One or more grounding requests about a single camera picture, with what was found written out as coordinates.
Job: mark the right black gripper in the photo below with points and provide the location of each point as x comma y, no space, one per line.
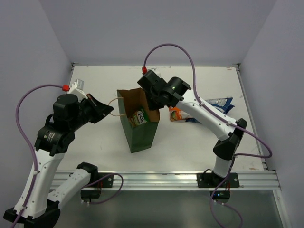
154,100

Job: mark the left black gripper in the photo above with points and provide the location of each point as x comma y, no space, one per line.
90,108

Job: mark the orange snack packet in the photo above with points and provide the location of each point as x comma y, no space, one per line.
177,115

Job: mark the green paper bag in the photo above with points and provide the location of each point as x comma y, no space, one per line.
141,137

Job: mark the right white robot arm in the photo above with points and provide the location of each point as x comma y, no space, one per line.
177,93

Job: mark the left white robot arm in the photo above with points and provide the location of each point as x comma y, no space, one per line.
39,207

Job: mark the green white snack bar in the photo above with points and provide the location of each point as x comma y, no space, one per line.
139,117

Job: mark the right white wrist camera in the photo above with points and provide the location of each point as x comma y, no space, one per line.
155,70

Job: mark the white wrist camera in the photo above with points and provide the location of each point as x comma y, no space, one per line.
76,89
155,70

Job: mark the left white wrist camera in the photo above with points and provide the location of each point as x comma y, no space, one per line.
76,89

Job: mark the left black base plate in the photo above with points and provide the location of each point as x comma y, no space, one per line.
97,188

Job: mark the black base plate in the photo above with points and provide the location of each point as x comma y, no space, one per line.
97,188
208,179

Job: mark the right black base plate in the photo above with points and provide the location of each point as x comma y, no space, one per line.
208,179

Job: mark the aluminium mounting rail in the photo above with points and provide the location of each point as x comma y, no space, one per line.
189,180

